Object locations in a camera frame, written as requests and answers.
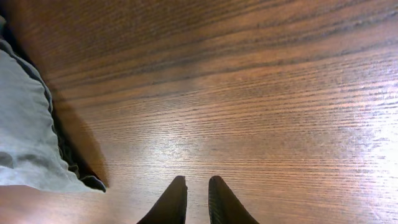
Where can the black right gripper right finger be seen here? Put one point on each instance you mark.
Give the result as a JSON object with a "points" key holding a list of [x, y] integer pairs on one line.
{"points": [[224, 207]]}

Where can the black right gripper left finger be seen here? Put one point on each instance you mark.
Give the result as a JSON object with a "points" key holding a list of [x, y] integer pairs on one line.
{"points": [[171, 207]]}

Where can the khaki shorts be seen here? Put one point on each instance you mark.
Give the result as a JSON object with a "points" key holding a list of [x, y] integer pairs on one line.
{"points": [[34, 150]]}

